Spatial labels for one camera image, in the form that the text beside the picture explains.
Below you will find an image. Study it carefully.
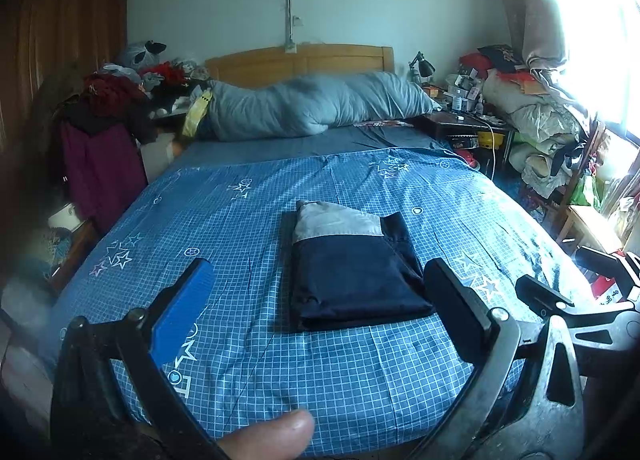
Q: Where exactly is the pile of mixed clothes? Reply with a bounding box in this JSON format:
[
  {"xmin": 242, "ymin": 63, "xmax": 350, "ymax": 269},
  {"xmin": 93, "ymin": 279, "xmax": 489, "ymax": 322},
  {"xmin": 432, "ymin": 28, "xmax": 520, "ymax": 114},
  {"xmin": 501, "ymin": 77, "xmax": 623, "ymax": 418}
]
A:
[{"xmin": 55, "ymin": 58, "xmax": 211, "ymax": 146}]

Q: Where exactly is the red folded cloth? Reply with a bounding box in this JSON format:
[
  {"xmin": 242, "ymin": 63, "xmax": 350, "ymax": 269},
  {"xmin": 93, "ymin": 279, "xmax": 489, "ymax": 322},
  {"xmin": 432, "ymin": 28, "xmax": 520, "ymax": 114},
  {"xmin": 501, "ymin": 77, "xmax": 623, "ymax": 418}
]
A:
[{"xmin": 460, "ymin": 53, "xmax": 493, "ymax": 76}]

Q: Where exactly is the blue checked star bed sheet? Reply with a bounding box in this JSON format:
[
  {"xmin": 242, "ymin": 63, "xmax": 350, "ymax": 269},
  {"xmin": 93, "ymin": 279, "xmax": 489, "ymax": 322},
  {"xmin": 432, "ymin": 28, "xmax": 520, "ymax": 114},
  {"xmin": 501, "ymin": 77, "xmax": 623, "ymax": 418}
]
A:
[{"xmin": 37, "ymin": 147, "xmax": 596, "ymax": 458}]

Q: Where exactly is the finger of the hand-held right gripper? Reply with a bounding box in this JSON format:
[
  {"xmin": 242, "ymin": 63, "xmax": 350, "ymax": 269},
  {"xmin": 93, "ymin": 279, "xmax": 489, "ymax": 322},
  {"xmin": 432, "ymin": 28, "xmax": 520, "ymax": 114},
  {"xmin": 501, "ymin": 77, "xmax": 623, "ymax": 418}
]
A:
[{"xmin": 515, "ymin": 274, "xmax": 640, "ymax": 376}]

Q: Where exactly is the brown wooden wardrobe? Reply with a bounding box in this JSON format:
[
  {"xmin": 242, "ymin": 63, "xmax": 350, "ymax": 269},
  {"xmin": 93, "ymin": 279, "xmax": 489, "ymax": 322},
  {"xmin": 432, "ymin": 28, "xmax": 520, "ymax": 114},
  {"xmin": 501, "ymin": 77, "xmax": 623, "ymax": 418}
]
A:
[{"xmin": 0, "ymin": 0, "xmax": 132, "ymax": 151}]

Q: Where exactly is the light wooden stool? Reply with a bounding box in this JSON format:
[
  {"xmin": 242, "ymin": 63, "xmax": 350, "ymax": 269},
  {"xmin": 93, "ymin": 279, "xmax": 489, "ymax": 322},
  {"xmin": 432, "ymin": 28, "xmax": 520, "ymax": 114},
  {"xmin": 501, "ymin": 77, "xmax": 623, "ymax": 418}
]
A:
[{"xmin": 557, "ymin": 203, "xmax": 626, "ymax": 256}]

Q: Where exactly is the yellow strap cloth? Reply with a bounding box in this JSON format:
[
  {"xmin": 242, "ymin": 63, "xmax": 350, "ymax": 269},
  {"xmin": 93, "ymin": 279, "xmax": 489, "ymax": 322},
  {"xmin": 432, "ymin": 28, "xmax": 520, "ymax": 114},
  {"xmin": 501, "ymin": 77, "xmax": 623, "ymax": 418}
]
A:
[{"xmin": 181, "ymin": 88, "xmax": 213, "ymax": 138}]

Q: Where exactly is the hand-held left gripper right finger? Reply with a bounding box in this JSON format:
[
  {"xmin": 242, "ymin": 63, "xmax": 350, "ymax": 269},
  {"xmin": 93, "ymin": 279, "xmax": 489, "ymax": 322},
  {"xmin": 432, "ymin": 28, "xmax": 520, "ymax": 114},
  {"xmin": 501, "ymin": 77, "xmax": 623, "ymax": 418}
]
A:
[{"xmin": 400, "ymin": 259, "xmax": 587, "ymax": 460}]

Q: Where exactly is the dark wooden chair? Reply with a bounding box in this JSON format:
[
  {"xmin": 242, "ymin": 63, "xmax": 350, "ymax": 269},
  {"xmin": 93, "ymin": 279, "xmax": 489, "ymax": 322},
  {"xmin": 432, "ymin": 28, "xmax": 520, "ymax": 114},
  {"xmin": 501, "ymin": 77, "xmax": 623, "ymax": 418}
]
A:
[{"xmin": 520, "ymin": 117, "xmax": 608, "ymax": 241}]

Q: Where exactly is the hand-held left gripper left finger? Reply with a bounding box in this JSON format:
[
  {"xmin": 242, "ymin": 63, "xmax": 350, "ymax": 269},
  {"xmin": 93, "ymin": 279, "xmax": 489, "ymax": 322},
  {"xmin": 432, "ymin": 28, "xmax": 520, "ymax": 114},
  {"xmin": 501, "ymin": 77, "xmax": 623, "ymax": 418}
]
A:
[{"xmin": 50, "ymin": 257, "xmax": 231, "ymax": 460}]

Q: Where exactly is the bottles and boxes clutter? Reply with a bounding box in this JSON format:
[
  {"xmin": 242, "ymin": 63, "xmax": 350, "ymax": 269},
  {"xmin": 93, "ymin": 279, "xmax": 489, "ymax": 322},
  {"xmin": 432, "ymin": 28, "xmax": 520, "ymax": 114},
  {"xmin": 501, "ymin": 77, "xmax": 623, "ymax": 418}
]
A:
[{"xmin": 422, "ymin": 68, "xmax": 501, "ymax": 116}]

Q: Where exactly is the panda plush toy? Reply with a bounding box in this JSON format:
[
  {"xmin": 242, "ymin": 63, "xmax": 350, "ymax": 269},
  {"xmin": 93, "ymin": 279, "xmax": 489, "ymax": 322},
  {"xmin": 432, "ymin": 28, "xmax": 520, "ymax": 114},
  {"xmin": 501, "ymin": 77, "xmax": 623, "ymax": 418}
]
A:
[{"xmin": 120, "ymin": 40, "xmax": 168, "ymax": 70}]

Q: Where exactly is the white cable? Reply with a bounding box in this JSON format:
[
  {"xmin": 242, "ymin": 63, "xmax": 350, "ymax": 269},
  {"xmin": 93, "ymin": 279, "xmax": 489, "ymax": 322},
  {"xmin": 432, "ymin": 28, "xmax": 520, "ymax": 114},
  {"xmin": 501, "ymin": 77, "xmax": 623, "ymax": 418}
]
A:
[{"xmin": 481, "ymin": 117, "xmax": 499, "ymax": 179}]

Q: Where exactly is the navy and grey garment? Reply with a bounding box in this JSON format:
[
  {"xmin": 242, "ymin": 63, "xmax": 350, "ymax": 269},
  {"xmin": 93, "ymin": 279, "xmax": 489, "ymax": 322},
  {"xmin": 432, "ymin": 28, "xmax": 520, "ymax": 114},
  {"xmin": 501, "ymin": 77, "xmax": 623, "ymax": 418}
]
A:
[{"xmin": 289, "ymin": 199, "xmax": 437, "ymax": 332}]

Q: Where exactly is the black cloth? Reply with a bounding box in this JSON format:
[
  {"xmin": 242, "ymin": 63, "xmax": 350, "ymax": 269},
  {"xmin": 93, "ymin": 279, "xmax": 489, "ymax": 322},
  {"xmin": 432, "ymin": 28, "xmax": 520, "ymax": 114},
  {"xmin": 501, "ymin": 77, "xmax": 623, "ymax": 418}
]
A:
[{"xmin": 550, "ymin": 143, "xmax": 585, "ymax": 176}]

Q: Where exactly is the dark wooden nightstand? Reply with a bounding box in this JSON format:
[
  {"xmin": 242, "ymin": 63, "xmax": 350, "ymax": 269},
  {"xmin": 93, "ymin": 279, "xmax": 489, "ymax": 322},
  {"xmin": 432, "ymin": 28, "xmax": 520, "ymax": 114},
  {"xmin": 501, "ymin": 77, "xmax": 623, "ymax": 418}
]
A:
[{"xmin": 415, "ymin": 110, "xmax": 516, "ymax": 176}]

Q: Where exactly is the grey rolled duvet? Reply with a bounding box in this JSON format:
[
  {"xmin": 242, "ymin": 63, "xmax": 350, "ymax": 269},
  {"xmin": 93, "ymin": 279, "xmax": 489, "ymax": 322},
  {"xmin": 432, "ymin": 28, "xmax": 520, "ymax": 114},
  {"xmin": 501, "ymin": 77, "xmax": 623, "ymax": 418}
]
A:
[{"xmin": 197, "ymin": 71, "xmax": 436, "ymax": 142}]

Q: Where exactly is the plain blue bed sheet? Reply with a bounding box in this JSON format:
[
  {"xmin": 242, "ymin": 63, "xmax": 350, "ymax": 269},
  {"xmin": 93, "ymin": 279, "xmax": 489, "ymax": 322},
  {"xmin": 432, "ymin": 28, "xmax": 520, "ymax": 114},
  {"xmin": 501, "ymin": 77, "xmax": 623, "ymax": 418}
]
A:
[{"xmin": 172, "ymin": 123, "xmax": 456, "ymax": 168}]

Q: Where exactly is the red patterned cloth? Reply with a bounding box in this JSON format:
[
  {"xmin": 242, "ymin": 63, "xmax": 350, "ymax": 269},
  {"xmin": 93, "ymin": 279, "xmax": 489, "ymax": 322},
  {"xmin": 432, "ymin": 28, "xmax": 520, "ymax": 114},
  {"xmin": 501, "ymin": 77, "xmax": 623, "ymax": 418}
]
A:
[{"xmin": 352, "ymin": 119, "xmax": 416, "ymax": 130}]

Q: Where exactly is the pile of folded bedding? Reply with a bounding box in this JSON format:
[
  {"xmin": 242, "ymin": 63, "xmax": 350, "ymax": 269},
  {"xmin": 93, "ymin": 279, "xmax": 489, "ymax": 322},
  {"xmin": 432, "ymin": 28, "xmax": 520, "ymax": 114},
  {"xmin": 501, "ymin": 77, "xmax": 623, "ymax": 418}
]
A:
[{"xmin": 482, "ymin": 68, "xmax": 601, "ymax": 198}]

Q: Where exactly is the wooden headboard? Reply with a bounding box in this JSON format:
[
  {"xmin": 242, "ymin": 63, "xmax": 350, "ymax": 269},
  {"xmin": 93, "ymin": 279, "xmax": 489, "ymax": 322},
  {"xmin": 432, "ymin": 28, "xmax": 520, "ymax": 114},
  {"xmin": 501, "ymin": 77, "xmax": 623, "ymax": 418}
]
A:
[{"xmin": 205, "ymin": 44, "xmax": 396, "ymax": 90}]

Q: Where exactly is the black patterned cushion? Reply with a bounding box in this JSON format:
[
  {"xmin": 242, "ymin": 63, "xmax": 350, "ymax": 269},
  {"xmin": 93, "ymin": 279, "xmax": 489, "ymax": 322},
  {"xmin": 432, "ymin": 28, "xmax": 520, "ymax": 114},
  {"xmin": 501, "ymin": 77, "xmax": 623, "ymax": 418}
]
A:
[{"xmin": 477, "ymin": 44, "xmax": 523, "ymax": 69}]

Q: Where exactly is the person's left hand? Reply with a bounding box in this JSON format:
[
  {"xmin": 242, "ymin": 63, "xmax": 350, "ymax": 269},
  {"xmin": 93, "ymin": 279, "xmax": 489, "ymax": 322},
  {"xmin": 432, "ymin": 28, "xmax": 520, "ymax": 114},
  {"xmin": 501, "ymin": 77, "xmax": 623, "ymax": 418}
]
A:
[{"xmin": 220, "ymin": 407, "xmax": 316, "ymax": 460}]

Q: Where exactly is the window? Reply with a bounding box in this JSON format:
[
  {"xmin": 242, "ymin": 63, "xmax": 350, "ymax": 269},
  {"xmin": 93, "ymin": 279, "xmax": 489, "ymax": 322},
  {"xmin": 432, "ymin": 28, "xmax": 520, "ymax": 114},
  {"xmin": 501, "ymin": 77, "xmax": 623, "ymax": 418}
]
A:
[{"xmin": 547, "ymin": 0, "xmax": 640, "ymax": 151}]

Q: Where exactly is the green plastic bag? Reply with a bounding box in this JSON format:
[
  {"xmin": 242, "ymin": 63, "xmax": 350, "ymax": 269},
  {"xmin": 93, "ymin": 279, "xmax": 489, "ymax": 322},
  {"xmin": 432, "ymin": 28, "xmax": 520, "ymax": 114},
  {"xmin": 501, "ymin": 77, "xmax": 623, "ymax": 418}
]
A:
[{"xmin": 570, "ymin": 173, "xmax": 603, "ymax": 208}]

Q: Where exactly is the grey curtain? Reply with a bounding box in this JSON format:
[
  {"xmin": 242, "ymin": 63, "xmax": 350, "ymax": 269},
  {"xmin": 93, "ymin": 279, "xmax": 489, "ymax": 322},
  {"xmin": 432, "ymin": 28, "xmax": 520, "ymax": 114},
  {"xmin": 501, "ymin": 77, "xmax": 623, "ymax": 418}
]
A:
[{"xmin": 502, "ymin": 0, "xmax": 573, "ymax": 91}]

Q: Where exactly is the purple garment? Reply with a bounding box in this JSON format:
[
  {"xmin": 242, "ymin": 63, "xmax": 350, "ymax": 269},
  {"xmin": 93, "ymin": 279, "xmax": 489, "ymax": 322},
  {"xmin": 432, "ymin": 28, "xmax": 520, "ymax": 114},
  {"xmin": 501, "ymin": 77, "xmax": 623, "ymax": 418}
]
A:
[{"xmin": 60, "ymin": 120, "xmax": 148, "ymax": 236}]

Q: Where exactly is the white box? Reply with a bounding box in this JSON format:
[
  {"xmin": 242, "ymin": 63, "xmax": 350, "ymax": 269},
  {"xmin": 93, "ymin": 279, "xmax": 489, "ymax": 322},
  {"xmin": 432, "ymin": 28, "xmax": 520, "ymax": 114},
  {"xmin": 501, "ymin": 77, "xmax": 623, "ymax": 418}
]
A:
[{"xmin": 47, "ymin": 204, "xmax": 81, "ymax": 231}]

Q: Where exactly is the black desk lamp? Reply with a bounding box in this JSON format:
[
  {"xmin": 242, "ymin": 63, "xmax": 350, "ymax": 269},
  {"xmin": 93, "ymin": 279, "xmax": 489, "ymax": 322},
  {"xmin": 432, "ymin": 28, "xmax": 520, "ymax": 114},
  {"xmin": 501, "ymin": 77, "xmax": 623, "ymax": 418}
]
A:
[{"xmin": 407, "ymin": 51, "xmax": 436, "ymax": 86}]

